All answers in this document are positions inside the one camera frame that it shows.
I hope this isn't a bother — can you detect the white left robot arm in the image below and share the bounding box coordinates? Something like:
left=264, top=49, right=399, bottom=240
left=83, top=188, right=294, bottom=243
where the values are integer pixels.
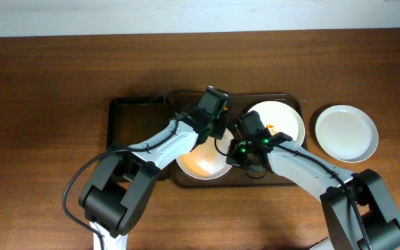
left=78, top=86, right=228, bottom=249

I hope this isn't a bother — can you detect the pink-white plate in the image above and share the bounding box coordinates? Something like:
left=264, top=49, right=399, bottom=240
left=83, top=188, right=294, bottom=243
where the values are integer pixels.
left=176, top=129, right=234, bottom=181

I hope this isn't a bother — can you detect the cream dirty plate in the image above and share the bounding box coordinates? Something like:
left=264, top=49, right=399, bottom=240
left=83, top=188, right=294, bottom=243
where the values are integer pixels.
left=248, top=101, right=306, bottom=145

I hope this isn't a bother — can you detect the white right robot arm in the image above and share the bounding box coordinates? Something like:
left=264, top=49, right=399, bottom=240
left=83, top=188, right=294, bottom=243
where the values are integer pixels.
left=226, top=111, right=400, bottom=250

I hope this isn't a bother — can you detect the grey-white plate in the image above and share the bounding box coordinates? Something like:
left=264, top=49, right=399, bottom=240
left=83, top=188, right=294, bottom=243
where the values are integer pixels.
left=315, top=105, right=379, bottom=163

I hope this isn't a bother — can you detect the small black tray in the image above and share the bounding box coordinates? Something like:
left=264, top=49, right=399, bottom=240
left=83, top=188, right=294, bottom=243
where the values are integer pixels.
left=106, top=97, right=171, bottom=149

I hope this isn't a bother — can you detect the large brown serving tray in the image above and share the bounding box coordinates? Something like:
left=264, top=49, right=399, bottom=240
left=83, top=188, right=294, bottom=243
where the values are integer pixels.
left=159, top=93, right=303, bottom=188

